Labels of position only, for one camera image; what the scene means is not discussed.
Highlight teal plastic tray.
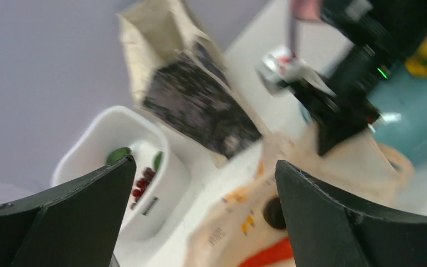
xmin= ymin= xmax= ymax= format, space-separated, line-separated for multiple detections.
xmin=369 ymin=65 xmax=427 ymax=165

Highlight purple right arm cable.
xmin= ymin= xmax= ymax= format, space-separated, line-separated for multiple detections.
xmin=287 ymin=7 xmax=298 ymax=60

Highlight green avocado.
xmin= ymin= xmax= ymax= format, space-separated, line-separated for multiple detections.
xmin=105 ymin=147 xmax=132 ymax=165

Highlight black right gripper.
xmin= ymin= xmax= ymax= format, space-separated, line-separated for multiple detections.
xmin=288 ymin=48 xmax=380 ymax=156

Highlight red grape bunch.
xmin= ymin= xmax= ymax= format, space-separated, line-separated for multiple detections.
xmin=130 ymin=151 xmax=163 ymax=210

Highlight canvas tote bag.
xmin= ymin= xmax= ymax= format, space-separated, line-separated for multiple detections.
xmin=118 ymin=1 xmax=268 ymax=165

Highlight white plastic basket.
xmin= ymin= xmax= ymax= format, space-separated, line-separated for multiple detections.
xmin=51 ymin=106 xmax=191 ymax=266

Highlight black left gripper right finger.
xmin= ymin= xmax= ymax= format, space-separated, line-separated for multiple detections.
xmin=275 ymin=160 xmax=427 ymax=266

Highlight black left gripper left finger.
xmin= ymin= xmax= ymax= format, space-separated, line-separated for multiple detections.
xmin=0 ymin=156 xmax=136 ymax=266

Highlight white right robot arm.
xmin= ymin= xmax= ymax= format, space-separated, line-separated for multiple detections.
xmin=287 ymin=1 xmax=427 ymax=156

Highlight orange plastic grocery bag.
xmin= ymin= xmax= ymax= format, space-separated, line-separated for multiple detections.
xmin=183 ymin=125 xmax=414 ymax=266

